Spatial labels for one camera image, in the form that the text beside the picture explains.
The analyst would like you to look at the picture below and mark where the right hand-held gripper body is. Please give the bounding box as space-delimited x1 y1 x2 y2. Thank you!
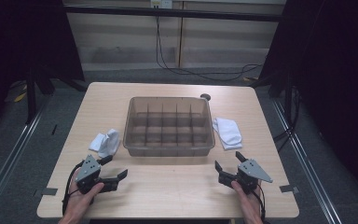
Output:
236 158 274 195

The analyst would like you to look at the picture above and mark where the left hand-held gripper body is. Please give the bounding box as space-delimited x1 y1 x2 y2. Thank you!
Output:
74 154 105 195

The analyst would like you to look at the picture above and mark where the white sock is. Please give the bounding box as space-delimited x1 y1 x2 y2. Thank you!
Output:
89 128 121 159
212 117 243 151

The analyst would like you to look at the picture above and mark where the translucent brown divided storage box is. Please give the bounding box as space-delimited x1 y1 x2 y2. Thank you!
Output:
122 96 216 158

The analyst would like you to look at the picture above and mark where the person's right hand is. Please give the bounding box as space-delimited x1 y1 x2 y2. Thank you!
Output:
230 181 264 217

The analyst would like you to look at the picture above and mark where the person's left hand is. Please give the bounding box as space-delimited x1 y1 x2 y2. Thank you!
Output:
63 176 105 217

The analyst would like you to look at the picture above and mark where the grey tape piece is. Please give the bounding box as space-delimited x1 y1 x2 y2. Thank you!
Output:
41 187 59 196
279 184 300 194

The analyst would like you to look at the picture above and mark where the black metal stand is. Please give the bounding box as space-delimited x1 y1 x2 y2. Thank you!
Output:
268 73 295 125
25 66 56 125

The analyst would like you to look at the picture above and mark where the black curtain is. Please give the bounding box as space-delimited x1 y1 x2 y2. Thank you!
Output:
258 0 358 203
0 0 86 138

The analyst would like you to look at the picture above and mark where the black horizontal bar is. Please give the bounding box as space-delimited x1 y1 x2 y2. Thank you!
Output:
63 5 285 22

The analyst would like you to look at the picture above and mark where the left hand-held gripper cable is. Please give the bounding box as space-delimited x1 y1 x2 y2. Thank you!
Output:
62 160 85 216

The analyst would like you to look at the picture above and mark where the metal floor rail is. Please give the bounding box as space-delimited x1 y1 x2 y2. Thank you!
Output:
0 96 49 216
271 99 343 224

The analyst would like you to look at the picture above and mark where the black floor cable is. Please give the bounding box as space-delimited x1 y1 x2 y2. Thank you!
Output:
273 87 302 153

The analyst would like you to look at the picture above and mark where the black wall cable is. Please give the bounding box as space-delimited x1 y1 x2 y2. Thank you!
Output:
154 7 264 82

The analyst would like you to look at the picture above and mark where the white wall socket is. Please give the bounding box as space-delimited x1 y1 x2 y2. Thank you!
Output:
149 0 173 9

